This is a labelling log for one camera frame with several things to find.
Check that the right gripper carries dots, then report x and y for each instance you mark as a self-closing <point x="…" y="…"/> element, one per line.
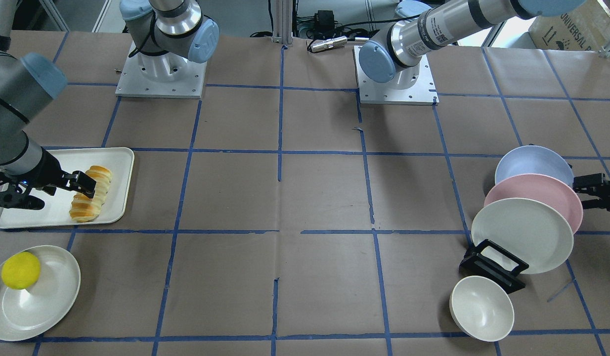
<point x="49" y="171"/>

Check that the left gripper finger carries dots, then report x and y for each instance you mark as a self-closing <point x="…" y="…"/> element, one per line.
<point x="601" y="203"/>
<point x="591" y="184"/>

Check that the bread loaf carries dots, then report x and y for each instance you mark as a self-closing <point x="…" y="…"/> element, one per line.
<point x="84" y="209"/>

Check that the blue plate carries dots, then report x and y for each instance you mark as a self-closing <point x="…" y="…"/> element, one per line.
<point x="534" y="159"/>

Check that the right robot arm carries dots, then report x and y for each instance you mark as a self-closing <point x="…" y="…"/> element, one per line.
<point x="30" y="83"/>

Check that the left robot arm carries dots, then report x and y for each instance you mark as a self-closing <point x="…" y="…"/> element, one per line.
<point x="391" y="60"/>

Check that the pink plate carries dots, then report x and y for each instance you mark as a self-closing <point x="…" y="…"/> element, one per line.
<point x="543" y="188"/>

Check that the cream plate in rack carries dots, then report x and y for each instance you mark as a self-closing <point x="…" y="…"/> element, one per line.
<point x="531" y="230"/>

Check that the cream plate with lemon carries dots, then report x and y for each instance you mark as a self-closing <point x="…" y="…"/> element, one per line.
<point x="26" y="313"/>

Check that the yellow lemon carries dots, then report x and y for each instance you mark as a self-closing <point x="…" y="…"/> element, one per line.
<point x="21" y="270"/>

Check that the cream tray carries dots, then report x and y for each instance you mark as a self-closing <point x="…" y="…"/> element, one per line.
<point x="56" y="211"/>

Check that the black dish rack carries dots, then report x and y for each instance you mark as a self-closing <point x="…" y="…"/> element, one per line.
<point x="478" y="264"/>

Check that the cardboard box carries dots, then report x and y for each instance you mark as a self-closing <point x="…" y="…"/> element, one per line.
<point x="585" y="28"/>

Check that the cream bowl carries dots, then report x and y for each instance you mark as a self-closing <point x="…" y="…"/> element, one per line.
<point x="481" y="309"/>

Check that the silver cylinder tool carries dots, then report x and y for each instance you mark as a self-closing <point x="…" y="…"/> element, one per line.
<point x="327" y="44"/>

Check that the black power adapter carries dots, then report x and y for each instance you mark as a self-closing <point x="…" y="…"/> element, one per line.
<point x="324" y="20"/>

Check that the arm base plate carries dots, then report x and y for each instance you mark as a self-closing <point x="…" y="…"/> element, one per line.
<point x="414" y="85"/>
<point x="165" y="76"/>

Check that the aluminium frame post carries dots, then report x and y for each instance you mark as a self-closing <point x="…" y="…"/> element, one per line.
<point x="283" y="19"/>

